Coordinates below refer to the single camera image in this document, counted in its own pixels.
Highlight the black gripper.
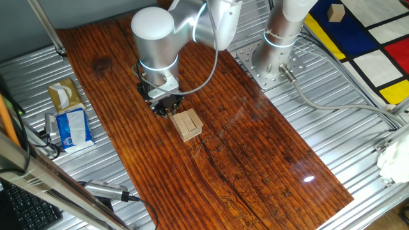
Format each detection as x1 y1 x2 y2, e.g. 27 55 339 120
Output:
137 81 185 118

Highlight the glossy brown wooden board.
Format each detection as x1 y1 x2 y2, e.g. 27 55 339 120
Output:
55 9 355 230

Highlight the gold tissue pack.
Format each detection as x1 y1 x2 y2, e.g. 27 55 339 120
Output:
47 77 86 115

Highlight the blue tissue pack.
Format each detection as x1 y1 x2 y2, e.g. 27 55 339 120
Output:
56 107 96 153

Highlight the small silver adapter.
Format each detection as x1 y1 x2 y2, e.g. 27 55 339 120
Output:
43 112 58 137

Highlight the grey metal pole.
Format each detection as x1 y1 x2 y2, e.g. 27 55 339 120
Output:
27 0 68 58

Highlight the orange pole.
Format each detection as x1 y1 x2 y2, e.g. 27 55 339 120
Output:
0 94 22 148

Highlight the black keyboard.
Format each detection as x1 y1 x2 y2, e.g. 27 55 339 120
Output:
0 181 64 230

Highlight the small wooden cube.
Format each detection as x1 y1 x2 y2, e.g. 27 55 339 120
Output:
327 3 346 23

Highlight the colourful checked cloth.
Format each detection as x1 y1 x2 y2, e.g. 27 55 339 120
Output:
303 0 409 107

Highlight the white crumpled cloth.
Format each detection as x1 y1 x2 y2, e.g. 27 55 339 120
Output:
376 134 409 185

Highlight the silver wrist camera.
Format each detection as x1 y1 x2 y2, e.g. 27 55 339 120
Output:
148 82 180 100

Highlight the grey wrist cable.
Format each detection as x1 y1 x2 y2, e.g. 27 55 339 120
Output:
131 0 220 96

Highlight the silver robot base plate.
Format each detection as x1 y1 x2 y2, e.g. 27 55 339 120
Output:
235 40 307 91

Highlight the black hub cable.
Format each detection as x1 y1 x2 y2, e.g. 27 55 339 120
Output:
120 190 160 230

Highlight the grey base cable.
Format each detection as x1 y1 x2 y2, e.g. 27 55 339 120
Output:
277 63 407 128

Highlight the black adapter cable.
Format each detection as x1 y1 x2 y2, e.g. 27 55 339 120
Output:
31 129 61 160

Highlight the silver monitor frame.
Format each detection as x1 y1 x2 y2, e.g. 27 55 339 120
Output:
0 126 132 230

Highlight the aluminium frame bar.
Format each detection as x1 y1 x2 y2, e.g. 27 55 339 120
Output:
373 123 409 153
388 95 409 116

